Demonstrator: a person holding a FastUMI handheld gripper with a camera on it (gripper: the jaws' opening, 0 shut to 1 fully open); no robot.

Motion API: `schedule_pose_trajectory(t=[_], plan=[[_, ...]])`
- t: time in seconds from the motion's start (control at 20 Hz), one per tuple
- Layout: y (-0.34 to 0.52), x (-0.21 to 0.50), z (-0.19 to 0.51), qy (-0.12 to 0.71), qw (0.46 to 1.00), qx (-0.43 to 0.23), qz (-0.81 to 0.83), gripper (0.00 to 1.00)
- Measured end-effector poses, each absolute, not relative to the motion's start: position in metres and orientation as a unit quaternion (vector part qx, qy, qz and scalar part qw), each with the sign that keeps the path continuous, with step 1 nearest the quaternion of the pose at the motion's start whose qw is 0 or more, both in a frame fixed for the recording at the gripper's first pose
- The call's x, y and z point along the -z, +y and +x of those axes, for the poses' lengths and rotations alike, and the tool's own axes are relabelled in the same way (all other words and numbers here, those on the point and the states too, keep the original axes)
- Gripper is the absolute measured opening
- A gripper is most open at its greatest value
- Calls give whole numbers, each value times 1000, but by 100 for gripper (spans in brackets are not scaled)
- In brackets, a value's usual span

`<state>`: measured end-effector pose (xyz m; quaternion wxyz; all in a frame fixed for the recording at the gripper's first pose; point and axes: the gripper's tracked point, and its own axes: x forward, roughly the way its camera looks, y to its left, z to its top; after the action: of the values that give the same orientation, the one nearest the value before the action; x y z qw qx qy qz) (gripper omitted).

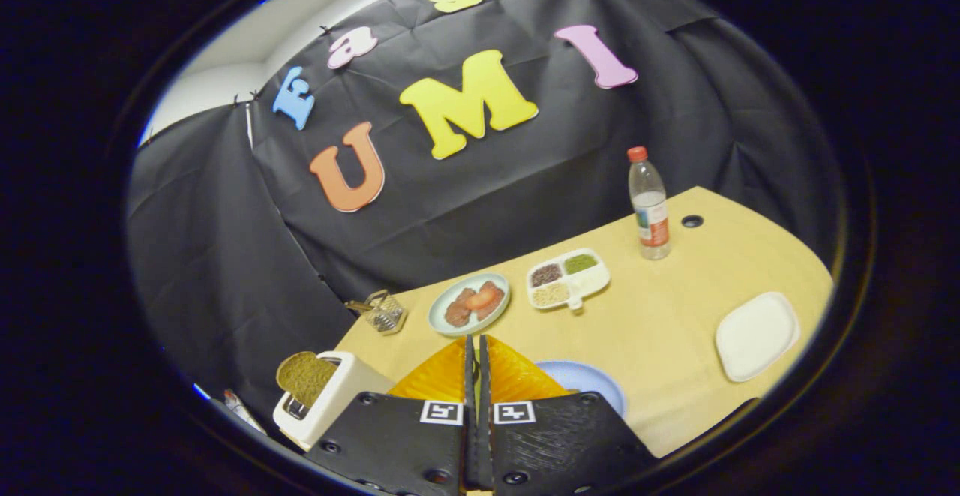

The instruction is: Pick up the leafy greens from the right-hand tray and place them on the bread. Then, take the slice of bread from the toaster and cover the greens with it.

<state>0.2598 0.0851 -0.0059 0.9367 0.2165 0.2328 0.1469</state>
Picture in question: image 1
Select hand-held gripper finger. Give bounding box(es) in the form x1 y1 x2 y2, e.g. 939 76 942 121
478 335 659 496
306 335 479 496

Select brown bread slice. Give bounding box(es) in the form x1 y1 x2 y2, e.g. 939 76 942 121
276 351 340 408

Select small pale green plate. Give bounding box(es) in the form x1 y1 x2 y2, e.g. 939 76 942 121
427 272 512 338

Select blue round plate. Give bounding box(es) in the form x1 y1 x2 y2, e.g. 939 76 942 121
534 360 627 418

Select brown meat patty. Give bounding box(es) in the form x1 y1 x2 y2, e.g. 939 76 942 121
477 281 506 322
444 288 476 329

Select white toaster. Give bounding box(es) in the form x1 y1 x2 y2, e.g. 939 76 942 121
272 350 396 452

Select beige seeds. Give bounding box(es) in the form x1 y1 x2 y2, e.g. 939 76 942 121
532 282 571 308

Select white divided condiment tray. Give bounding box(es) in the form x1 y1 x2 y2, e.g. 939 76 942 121
525 248 611 311

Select clear water bottle red cap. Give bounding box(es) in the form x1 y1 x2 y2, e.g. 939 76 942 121
627 146 672 261

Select white square plate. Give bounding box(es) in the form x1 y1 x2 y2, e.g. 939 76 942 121
715 291 801 383

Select small metal wire basket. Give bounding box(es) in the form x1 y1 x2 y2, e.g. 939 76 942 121
345 290 408 335

